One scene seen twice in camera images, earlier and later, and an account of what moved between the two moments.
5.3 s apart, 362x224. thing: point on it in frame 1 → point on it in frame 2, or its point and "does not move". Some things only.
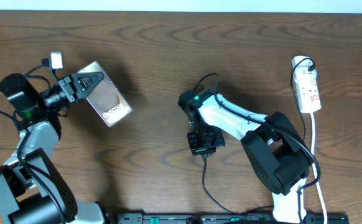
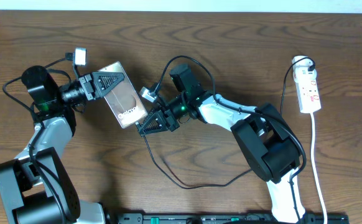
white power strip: [308, 96] does not move
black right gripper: [197, 149] → [165, 119]
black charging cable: [311, 66] → [173, 182]
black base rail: [222, 218] does not move
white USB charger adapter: [301, 70] does not move
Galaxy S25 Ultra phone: [106, 98] → [124, 100]
